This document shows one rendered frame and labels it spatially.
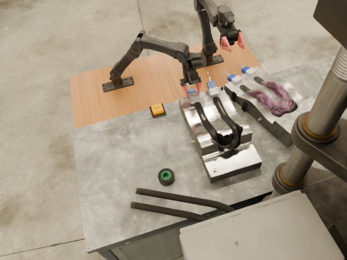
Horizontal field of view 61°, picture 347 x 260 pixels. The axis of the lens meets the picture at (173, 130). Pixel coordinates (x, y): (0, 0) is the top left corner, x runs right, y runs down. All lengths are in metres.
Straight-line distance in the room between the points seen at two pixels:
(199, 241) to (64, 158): 2.15
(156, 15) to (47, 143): 2.06
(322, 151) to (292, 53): 2.72
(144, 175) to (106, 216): 0.26
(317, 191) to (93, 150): 1.13
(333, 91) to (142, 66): 1.52
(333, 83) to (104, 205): 1.15
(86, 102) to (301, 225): 1.47
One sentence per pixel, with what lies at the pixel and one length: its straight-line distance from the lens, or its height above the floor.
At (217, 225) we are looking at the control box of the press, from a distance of 0.68.
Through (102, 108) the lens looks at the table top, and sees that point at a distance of 1.82.
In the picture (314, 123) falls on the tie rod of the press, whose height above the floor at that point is 1.58.
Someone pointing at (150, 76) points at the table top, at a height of 0.80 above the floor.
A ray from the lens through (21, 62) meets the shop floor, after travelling 3.83.
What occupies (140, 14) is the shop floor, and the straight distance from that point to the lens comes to 4.01.
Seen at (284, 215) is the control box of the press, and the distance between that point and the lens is 0.71.
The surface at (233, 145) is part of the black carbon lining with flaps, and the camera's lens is 1.48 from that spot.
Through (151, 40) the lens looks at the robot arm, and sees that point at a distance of 1.55.
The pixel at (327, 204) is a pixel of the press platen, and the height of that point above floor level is 1.29.
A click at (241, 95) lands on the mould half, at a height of 0.86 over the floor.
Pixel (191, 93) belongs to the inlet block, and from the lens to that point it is 1.63.
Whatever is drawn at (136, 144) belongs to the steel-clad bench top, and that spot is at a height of 0.80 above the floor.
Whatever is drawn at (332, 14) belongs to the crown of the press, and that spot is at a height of 1.84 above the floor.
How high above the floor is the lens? 2.11
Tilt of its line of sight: 54 degrees down
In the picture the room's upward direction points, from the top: 8 degrees counter-clockwise
